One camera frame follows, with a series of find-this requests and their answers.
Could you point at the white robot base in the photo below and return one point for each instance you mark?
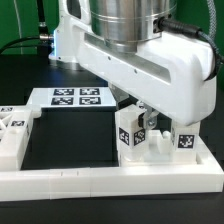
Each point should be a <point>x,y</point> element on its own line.
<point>55,50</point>

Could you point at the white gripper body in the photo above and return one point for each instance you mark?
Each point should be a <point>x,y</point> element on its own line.
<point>136,46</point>

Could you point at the white tag sheet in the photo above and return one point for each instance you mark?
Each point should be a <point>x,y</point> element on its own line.
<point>65,97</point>

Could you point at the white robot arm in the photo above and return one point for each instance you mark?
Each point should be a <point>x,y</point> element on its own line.
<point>133,45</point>

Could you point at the white chair seat part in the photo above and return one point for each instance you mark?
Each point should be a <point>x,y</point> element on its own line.
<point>158,151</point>

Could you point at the white U-shaped frame fence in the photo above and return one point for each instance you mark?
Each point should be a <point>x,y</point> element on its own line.
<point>206,176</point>

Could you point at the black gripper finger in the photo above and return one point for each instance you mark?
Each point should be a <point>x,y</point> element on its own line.
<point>148,118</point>
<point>122,98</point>

